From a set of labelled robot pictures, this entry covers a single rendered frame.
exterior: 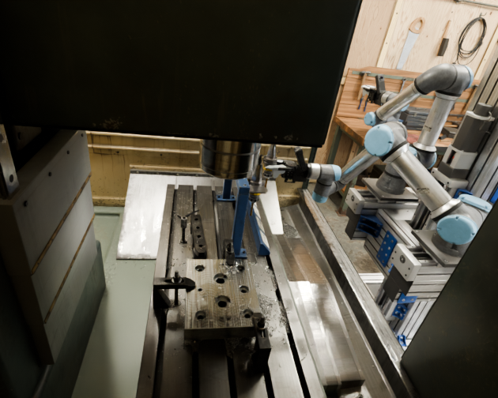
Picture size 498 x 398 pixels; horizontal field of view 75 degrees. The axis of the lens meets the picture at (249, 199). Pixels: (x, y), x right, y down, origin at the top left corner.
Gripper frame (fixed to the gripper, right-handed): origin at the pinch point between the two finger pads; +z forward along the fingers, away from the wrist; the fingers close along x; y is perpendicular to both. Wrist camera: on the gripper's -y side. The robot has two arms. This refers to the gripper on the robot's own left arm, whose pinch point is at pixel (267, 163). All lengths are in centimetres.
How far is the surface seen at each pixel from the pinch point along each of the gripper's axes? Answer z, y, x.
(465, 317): -40, 5, -81
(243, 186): 15.2, -2.3, -28.5
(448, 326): -40, 12, -79
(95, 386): 61, 60, -62
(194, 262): 31, 22, -42
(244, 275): 14, 22, -49
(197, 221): 29.5, 24.0, -13.5
